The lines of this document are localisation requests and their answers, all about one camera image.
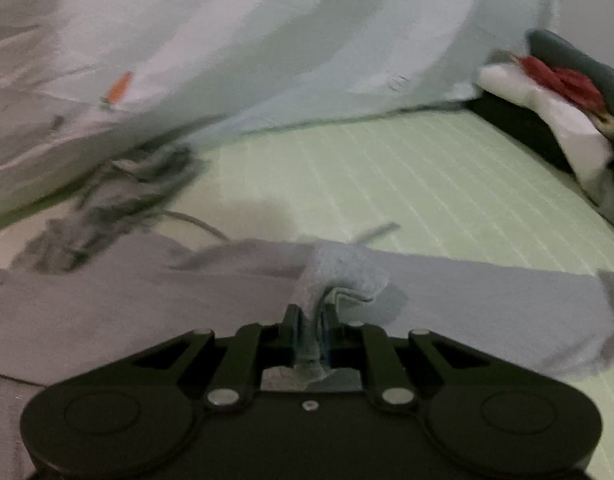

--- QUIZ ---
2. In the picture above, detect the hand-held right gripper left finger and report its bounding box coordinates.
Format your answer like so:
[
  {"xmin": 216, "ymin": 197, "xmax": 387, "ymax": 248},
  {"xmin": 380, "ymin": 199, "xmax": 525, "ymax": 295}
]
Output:
[{"xmin": 132, "ymin": 304, "xmax": 308, "ymax": 406}]

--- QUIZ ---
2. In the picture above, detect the dark cloth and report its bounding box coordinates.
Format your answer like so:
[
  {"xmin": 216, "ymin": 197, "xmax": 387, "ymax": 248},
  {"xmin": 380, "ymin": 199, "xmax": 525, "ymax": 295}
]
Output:
[{"xmin": 464, "ymin": 92, "xmax": 588, "ymax": 176}]

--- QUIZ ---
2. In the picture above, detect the carrot print blanket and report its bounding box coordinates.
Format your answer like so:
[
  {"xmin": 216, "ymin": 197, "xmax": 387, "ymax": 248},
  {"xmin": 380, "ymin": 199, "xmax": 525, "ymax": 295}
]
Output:
[{"xmin": 0, "ymin": 0, "xmax": 562, "ymax": 233}]

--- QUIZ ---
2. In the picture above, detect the grey sweatshirt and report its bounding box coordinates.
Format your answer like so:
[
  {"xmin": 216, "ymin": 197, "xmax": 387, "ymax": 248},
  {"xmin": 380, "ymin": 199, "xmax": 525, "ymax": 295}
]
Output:
[{"xmin": 0, "ymin": 220, "xmax": 614, "ymax": 393}]

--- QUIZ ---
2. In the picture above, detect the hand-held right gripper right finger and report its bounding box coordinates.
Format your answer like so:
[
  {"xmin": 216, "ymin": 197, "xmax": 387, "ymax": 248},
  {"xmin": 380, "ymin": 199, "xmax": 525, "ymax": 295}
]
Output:
[{"xmin": 319, "ymin": 305, "xmax": 492, "ymax": 407}]

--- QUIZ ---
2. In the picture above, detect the dark teal cushion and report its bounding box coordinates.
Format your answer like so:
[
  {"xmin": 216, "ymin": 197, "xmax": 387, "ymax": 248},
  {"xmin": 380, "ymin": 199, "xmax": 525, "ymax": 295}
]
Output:
[{"xmin": 527, "ymin": 29, "xmax": 614, "ymax": 111}]

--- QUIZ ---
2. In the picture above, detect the white and red cloth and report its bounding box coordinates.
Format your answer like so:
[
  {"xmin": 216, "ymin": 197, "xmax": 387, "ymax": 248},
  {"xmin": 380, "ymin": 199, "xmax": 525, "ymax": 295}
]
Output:
[{"xmin": 474, "ymin": 50, "xmax": 614, "ymax": 233}]

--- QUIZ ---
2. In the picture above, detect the green grid cutting mat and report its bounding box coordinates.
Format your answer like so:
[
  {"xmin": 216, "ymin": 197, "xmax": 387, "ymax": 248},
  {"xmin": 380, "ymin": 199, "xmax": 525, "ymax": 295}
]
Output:
[{"xmin": 0, "ymin": 110, "xmax": 614, "ymax": 480}]

